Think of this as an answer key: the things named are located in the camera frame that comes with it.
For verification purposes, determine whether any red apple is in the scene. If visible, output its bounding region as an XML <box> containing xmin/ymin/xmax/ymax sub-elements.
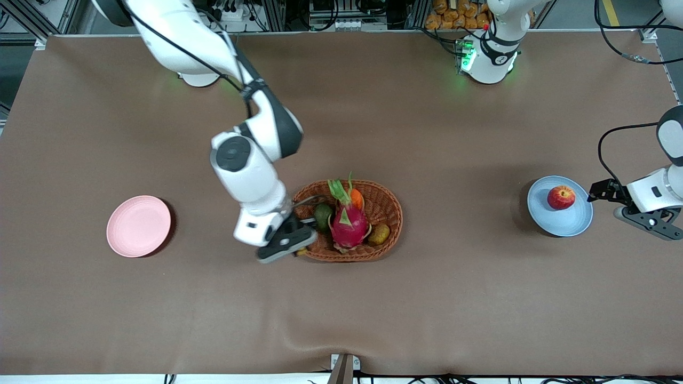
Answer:
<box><xmin>547</xmin><ymin>185</ymin><xmax>576</xmax><ymax>210</ymax></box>

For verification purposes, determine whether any blue plate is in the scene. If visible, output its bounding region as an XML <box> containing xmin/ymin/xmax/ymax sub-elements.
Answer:
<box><xmin>527</xmin><ymin>175</ymin><xmax>594</xmax><ymax>237</ymax></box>

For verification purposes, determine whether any green avocado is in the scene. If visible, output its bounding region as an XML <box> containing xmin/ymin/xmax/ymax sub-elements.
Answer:
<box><xmin>314</xmin><ymin>203</ymin><xmax>336</xmax><ymax>233</ymax></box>

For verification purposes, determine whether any pink dragon fruit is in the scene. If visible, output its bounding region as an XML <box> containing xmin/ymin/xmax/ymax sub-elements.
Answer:
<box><xmin>327</xmin><ymin>172</ymin><xmax>372</xmax><ymax>250</ymax></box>

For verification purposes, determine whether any brown wicker basket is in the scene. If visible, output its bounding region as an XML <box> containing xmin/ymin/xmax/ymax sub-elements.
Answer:
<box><xmin>291</xmin><ymin>179</ymin><xmax>404</xmax><ymax>262</ymax></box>

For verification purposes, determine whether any pink plate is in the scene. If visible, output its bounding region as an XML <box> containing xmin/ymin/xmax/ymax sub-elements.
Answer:
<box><xmin>106</xmin><ymin>195</ymin><xmax>172</xmax><ymax>259</ymax></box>

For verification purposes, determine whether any brown kiwi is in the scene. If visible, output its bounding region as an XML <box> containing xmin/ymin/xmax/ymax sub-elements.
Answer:
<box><xmin>368</xmin><ymin>223</ymin><xmax>391</xmax><ymax>246</ymax></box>

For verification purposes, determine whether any brown tablecloth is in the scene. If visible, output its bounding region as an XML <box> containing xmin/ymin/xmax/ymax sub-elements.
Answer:
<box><xmin>0</xmin><ymin>31</ymin><xmax>683</xmax><ymax>377</ymax></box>

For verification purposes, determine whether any white power strip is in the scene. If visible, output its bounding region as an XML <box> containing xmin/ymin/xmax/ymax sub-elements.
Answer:
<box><xmin>205</xmin><ymin>0</ymin><xmax>251</xmax><ymax>22</ymax></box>

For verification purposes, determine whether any white connector strip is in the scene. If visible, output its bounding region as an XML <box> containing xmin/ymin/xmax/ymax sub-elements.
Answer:
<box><xmin>333</xmin><ymin>19</ymin><xmax>387</xmax><ymax>31</ymax></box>

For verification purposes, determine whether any orange bread pile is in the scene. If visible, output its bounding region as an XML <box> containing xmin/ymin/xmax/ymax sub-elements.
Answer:
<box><xmin>425</xmin><ymin>0</ymin><xmax>493</xmax><ymax>30</ymax></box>

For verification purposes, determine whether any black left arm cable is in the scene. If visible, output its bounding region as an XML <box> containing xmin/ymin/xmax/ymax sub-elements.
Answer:
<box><xmin>594</xmin><ymin>0</ymin><xmax>683</xmax><ymax>187</ymax></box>

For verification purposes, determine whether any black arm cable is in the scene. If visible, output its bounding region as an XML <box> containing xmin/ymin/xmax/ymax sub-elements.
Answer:
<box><xmin>122</xmin><ymin>0</ymin><xmax>327</xmax><ymax>211</ymax></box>
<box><xmin>594</xmin><ymin>0</ymin><xmax>683</xmax><ymax>187</ymax></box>

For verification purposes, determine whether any aluminium frame beam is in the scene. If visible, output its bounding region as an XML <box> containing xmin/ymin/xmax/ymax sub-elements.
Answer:
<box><xmin>638</xmin><ymin>11</ymin><xmax>673</xmax><ymax>44</ymax></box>
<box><xmin>0</xmin><ymin>0</ymin><xmax>81</xmax><ymax>50</ymax></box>

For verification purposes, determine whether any metal table bracket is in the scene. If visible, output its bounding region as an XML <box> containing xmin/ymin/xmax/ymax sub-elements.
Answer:
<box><xmin>330</xmin><ymin>354</ymin><xmax>361</xmax><ymax>384</ymax></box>

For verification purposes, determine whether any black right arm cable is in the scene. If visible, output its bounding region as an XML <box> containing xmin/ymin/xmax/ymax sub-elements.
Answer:
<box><xmin>122</xmin><ymin>0</ymin><xmax>327</xmax><ymax>211</ymax></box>

